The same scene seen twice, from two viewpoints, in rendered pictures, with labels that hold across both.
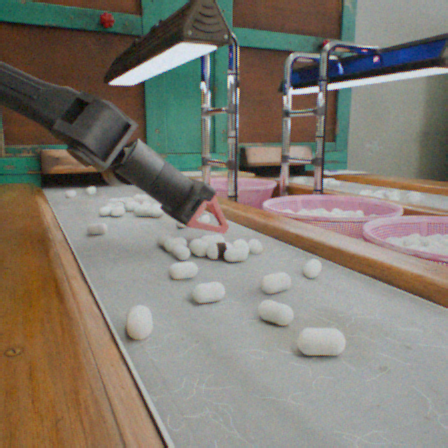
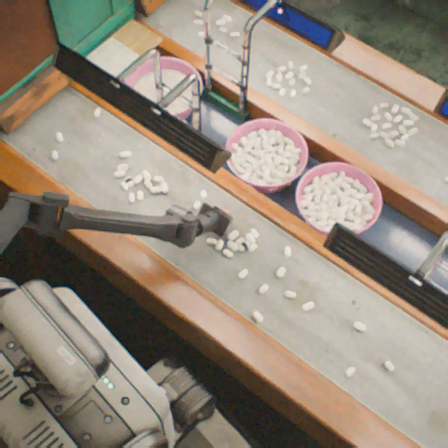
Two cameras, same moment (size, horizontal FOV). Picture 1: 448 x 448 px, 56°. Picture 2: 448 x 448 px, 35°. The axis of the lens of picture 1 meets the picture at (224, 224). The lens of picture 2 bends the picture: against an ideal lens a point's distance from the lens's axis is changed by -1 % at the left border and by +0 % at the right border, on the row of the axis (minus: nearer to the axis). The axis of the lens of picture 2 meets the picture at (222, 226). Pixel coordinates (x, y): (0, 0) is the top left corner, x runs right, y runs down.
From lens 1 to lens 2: 1.82 m
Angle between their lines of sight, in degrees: 52
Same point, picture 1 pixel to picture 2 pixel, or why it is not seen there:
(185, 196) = (219, 225)
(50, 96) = (164, 230)
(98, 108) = (190, 229)
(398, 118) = not seen: outside the picture
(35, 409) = (271, 359)
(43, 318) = (239, 331)
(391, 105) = not seen: outside the picture
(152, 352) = (267, 325)
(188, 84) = not seen: outside the picture
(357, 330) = (313, 291)
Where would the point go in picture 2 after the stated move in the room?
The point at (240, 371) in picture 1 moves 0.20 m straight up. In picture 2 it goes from (292, 323) to (300, 294)
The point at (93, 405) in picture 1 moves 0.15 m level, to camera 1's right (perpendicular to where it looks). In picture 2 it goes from (280, 354) to (327, 332)
